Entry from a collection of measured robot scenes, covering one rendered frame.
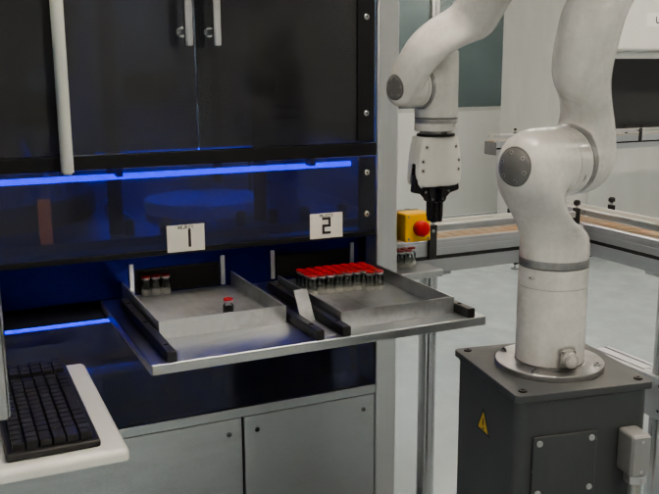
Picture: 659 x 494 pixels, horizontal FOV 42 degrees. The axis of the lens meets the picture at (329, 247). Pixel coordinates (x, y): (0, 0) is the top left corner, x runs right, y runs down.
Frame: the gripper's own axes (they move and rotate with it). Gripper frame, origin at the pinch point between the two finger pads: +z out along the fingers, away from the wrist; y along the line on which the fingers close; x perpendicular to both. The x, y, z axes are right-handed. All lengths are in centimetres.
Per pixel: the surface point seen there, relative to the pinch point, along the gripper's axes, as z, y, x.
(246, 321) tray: 20.9, 35.9, -12.1
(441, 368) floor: 109, -124, -180
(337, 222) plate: 7.7, 2.7, -37.1
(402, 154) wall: 41, -291, -490
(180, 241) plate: 9, 41, -38
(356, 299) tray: 22.0, 6.9, -20.1
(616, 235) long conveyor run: 18, -84, -34
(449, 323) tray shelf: 22.9, -2.2, 2.8
